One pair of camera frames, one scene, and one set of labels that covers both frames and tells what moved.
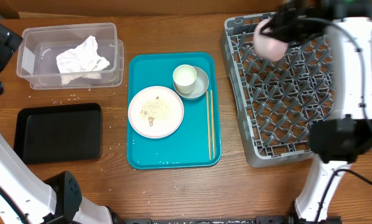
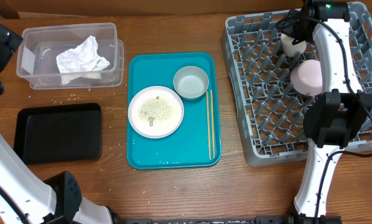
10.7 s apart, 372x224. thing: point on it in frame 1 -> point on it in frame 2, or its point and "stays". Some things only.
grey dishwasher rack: x=278 y=102 stays
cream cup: x=184 y=76 -> x=290 y=50
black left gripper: x=2 y=51 stays
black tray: x=58 y=133 stays
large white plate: x=156 y=112 stays
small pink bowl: x=267 y=46 -> x=306 y=77
